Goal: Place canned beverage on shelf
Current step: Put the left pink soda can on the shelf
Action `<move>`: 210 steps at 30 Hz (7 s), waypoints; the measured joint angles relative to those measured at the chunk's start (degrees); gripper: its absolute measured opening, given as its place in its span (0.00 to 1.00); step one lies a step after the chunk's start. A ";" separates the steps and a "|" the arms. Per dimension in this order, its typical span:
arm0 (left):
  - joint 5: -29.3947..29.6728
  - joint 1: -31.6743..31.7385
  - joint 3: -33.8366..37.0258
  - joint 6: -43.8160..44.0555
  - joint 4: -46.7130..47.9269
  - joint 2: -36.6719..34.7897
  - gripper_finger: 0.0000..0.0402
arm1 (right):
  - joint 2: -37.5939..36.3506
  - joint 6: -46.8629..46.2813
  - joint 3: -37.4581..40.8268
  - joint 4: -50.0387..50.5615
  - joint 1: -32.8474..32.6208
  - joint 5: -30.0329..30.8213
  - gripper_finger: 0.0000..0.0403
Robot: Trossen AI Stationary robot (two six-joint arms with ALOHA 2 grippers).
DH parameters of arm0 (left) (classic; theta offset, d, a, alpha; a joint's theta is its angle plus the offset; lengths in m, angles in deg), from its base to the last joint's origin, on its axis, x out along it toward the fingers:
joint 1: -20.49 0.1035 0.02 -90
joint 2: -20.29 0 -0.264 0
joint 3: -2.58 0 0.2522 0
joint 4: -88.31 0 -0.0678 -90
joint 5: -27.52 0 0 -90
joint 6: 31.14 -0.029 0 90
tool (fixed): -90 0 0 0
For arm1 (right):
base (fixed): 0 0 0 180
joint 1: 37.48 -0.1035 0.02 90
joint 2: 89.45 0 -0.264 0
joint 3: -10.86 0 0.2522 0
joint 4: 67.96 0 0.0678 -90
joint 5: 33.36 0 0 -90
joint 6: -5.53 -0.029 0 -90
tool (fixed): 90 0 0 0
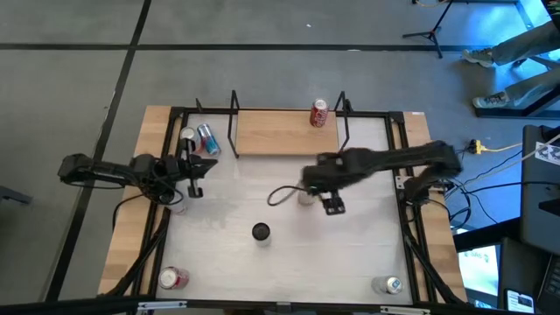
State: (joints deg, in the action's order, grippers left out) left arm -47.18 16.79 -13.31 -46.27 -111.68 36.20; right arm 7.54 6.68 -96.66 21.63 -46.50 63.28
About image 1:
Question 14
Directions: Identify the grey chair foot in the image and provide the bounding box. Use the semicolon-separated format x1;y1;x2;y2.
0;185;34;206

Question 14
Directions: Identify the laptop screen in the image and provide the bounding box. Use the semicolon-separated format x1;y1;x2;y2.
457;243;502;307

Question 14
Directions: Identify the yellow power plug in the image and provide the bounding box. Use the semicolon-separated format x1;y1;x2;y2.
468;138;488;156

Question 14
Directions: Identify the wooden shelf with black frame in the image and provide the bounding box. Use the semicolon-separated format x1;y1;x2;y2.
226;89;354;162

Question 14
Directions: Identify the black keyboard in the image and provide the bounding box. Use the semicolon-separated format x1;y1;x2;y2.
536;255;560;314

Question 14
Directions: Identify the black tripod stand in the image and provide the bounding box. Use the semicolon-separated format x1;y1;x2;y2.
402;0;456;60

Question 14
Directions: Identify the white Celsius energy drink can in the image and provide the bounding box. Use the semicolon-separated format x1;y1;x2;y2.
168;192;190;216
251;221;272;249

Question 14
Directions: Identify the silver rig bracket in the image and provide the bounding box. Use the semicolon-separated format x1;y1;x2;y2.
136;299;188;312
379;305;432;315

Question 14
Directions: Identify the black desk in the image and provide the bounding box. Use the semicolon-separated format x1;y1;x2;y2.
519;124;560;257

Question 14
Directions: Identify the black aluminium table frame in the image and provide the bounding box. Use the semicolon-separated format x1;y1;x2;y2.
98;104;467;307

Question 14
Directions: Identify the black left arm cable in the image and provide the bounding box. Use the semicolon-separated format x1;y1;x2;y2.
111;192;148;231

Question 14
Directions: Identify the blue silver Red Bull can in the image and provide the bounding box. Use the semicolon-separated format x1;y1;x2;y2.
370;275;404;296
196;122;222;158

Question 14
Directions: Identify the smartphone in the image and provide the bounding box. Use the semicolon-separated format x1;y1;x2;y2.
505;288;536;314

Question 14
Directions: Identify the red Coca-Cola can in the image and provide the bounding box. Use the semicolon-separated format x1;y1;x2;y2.
309;97;330;129
157;265;191;291

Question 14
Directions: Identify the white orange Spindrift can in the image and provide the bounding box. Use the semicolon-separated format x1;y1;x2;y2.
296;178;318;207
178;126;203;155

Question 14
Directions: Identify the black floor stand base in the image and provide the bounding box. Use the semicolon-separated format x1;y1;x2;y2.
474;85;560;120

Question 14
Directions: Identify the person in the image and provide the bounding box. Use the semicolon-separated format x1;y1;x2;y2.
462;19;560;110

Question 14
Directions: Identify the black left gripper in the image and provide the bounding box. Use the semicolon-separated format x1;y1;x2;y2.
170;138;219;199

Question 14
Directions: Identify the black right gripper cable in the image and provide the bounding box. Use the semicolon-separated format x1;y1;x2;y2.
266;184;304;207

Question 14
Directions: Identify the yellow floor cable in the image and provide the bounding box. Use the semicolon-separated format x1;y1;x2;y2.
484;142;526;153

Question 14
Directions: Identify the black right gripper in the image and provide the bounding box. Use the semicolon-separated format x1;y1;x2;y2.
301;151;351;216

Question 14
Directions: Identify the white marker paper sheet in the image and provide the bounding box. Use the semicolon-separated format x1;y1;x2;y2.
534;140;560;166

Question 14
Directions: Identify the black rig beam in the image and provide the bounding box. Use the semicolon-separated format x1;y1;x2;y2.
0;296;560;315

